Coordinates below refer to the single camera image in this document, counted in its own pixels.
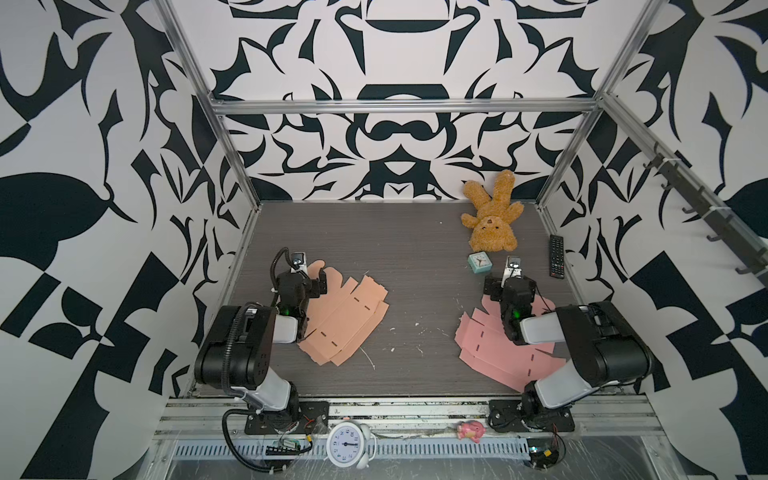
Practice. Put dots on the right green circuit board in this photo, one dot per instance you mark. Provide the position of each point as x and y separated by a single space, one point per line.
544 456

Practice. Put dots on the green circuit board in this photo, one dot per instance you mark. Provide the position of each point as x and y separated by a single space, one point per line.
285 445
544 456

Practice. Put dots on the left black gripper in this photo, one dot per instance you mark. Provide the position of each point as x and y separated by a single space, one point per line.
314 283

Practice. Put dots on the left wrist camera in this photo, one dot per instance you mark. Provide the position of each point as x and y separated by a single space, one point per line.
298 262

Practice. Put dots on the small pink toy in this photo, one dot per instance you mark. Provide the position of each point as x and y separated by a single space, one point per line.
471 430

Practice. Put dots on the pink flat cardboard box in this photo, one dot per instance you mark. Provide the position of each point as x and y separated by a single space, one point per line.
486 349

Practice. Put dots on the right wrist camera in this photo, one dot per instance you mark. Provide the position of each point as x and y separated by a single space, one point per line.
512 268

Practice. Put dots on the black wall hook rail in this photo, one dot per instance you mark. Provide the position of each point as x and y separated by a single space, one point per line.
726 225

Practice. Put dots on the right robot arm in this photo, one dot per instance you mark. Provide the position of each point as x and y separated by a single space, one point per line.
604 351

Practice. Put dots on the white round alarm clock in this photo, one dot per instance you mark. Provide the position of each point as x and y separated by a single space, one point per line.
351 444

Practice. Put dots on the small teal alarm clock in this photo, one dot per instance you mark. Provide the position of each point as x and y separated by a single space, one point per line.
480 263

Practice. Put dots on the orange cardboard box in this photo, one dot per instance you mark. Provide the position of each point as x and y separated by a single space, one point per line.
340 320

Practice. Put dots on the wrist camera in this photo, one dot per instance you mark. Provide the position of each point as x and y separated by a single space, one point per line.
298 262
512 268

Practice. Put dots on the left green circuit board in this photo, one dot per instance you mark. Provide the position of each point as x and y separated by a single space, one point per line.
285 445

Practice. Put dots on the black remote control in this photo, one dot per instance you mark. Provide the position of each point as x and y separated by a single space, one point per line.
556 257

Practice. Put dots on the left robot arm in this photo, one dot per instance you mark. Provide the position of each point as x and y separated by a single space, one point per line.
236 353

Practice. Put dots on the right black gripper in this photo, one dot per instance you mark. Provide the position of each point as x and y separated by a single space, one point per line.
499 285

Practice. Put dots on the brown teddy bear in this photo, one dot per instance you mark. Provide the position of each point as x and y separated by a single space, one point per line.
491 225

